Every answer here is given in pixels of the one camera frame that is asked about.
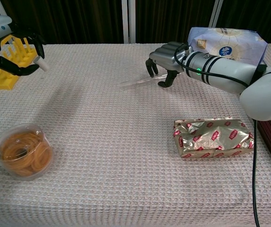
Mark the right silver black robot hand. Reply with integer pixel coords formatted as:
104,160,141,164
145,41,193,88

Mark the transparent glass test tube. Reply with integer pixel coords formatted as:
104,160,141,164
120,73,168,90

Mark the small white cap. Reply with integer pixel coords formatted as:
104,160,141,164
34,56,49,71

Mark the yellow plastic rack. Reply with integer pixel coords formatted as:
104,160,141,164
0,34,37,91

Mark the dark curtain panel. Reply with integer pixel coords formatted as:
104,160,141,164
0,0,125,44
135,0,217,44
217,0,271,49

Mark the blue tissue pack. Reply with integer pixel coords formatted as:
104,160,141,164
187,26,268,66

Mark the gold foil tea packet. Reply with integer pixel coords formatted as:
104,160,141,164
173,116,255,159

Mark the beige waffle tablecloth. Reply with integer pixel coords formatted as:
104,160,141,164
0,43,271,227

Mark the bunch of tan rubber bands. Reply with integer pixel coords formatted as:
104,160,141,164
0,131,52,177

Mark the white frame post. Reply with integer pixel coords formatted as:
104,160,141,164
122,0,136,44
208,0,223,28
0,0,13,24

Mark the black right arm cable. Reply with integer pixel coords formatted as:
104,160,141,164
174,43,262,227

